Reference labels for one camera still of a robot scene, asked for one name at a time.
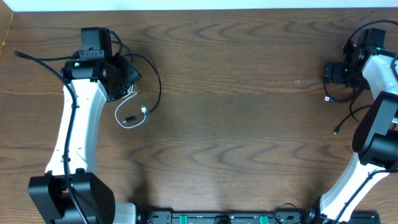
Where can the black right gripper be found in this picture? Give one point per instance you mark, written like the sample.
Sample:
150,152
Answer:
336,77

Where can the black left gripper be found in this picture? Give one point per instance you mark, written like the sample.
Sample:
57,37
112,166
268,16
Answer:
134,74

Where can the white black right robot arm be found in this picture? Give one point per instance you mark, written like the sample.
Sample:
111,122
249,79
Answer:
374,142

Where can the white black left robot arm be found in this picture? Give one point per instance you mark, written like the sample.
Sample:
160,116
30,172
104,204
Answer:
70,191

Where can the black mounting rail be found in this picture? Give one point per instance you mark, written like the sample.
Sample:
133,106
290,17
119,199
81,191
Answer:
167,217

